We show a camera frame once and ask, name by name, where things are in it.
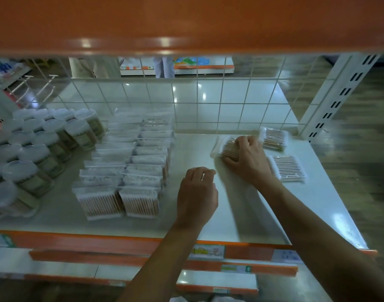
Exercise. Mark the person's right hand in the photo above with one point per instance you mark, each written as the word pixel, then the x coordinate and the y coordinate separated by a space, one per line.
pixel 251 163

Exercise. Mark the person's left hand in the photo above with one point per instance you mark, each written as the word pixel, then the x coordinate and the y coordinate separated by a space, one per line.
pixel 196 204

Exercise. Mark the green-label swab packet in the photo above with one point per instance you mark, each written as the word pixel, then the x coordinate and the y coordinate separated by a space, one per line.
pixel 228 147
pixel 144 175
pixel 99 205

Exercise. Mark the white shelf orange rail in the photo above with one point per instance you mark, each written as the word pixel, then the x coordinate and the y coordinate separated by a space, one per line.
pixel 195 154

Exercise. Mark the white shelf board orange rim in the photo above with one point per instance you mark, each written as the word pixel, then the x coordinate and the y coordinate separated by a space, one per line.
pixel 85 257
pixel 192 21
pixel 37 264
pixel 211 279

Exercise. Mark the person's right forearm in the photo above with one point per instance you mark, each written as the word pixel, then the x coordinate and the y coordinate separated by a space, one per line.
pixel 330 235

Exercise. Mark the person's left forearm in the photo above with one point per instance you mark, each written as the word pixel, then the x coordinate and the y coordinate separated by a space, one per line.
pixel 157 267

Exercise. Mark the person's white garment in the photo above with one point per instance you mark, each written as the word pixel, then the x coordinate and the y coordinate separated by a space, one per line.
pixel 223 299

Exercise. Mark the distant white orange shelf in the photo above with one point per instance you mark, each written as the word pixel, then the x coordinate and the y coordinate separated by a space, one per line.
pixel 211 70

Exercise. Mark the narrow green price label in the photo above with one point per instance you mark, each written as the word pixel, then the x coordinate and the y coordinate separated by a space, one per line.
pixel 236 269

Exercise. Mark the plain white price label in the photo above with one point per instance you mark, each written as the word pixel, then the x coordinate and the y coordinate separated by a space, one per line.
pixel 286 257

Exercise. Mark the blue plastic item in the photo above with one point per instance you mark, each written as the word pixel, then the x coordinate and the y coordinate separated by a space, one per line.
pixel 203 61

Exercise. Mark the green plastic item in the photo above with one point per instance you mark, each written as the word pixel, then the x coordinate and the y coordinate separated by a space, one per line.
pixel 185 62

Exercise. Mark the price label green arrow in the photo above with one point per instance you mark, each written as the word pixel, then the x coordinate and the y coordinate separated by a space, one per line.
pixel 1 241

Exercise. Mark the white slotted end post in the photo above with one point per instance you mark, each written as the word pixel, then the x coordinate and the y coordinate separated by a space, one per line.
pixel 340 94

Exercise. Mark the white slotted shelf post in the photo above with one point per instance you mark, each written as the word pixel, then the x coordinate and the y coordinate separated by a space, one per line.
pixel 3 100

